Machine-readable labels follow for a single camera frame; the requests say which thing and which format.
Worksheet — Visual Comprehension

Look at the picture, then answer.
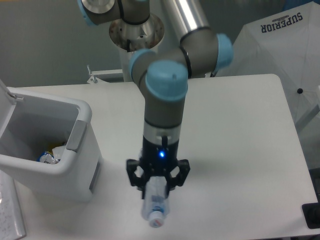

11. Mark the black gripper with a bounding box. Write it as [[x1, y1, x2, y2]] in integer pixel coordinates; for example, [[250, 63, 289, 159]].
[[126, 137, 190, 200]]

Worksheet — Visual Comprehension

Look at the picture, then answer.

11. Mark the clear crushed plastic bottle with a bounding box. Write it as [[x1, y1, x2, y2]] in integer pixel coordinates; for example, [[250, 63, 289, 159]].
[[141, 176, 170, 228]]

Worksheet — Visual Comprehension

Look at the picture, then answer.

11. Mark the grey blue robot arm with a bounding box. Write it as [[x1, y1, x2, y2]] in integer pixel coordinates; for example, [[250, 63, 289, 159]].
[[78, 0, 234, 196]]

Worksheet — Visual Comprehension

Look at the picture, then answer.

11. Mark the white crumpled paper trash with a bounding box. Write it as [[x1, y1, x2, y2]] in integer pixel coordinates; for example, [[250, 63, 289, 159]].
[[52, 145, 66, 162]]

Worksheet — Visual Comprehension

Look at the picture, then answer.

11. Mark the blue white wrapper trash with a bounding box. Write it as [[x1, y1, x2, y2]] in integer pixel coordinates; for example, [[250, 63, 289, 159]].
[[37, 151, 58, 165]]

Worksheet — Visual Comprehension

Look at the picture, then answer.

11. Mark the white trash can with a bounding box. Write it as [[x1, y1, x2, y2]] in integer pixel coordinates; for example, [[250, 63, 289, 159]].
[[0, 84, 102, 202]]

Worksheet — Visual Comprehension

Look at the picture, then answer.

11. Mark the white paper sheet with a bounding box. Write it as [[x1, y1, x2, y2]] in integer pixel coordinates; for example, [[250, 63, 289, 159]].
[[0, 171, 26, 240]]

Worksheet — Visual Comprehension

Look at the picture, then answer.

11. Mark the black device at edge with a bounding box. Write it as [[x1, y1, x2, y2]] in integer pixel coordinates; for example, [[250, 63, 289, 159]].
[[302, 202, 320, 229]]

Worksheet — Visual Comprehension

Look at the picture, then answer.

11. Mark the white Superior umbrella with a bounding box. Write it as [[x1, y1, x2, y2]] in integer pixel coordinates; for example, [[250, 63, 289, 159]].
[[217, 1, 320, 122]]

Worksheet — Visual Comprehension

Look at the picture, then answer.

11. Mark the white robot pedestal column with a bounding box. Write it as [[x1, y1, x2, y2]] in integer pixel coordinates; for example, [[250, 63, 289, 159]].
[[109, 13, 165, 73]]

